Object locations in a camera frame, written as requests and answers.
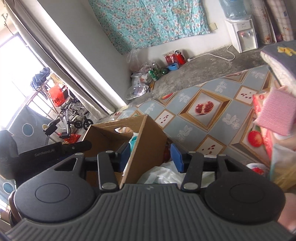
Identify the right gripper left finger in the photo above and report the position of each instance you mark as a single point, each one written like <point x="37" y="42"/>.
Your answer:
<point x="110" y="162"/>

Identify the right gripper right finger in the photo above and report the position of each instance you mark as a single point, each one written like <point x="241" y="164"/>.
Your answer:
<point x="191" y="163"/>

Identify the person's right hand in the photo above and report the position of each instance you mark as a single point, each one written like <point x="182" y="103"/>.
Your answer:
<point x="288" y="214"/>

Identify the white FamilyMart plastic bag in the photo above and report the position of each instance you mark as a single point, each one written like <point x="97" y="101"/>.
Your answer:
<point x="167" y="174"/>

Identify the brown cardboard box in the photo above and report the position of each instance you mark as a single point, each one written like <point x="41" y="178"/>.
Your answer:
<point x="148" y="150"/>

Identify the fruit pattern table cloth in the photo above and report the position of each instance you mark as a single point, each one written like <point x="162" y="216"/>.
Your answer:
<point x="213" y="117"/>

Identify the wheelchair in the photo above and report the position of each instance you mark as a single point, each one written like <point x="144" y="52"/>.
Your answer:
<point x="71" y="117"/>

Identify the pink tissue pack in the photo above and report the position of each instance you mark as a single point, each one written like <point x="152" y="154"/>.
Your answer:
<point x="266" y="133"/>

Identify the red plastic bag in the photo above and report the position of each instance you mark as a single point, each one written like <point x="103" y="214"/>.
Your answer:
<point x="57" y="95"/>

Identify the pink towel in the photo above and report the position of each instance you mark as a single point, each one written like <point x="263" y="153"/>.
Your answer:
<point x="279" y="111"/>

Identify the red thermos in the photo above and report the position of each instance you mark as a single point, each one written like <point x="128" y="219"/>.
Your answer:
<point x="180" y="58"/>

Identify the white stitched quilt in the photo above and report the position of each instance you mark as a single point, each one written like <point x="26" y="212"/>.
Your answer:
<point x="281" y="59"/>

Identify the white water dispenser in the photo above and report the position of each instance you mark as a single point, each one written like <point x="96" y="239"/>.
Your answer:
<point x="242" y="34"/>

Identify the blue water bottle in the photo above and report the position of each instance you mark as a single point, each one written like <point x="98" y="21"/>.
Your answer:
<point x="233" y="9"/>

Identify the rolled floral mats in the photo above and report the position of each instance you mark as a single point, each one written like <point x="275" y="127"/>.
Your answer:
<point x="272" y="21"/>

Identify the floral teal wall quilt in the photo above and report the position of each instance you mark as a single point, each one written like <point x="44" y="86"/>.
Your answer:
<point x="141" y="24"/>

